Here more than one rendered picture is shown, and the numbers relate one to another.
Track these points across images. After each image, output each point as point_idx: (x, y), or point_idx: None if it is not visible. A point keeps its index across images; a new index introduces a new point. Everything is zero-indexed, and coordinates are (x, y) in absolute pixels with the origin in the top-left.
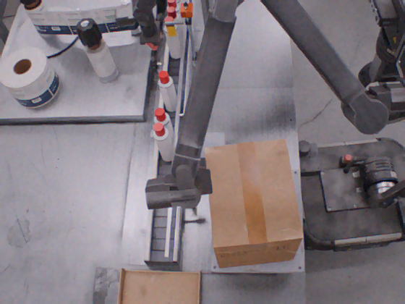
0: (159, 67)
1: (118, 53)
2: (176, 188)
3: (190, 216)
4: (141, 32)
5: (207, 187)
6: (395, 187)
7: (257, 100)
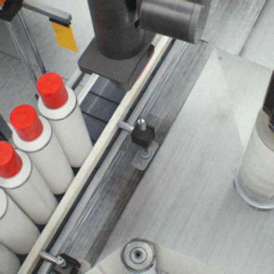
0: (131, 173)
1: (216, 233)
2: None
3: None
4: (145, 43)
5: None
6: None
7: (0, 21)
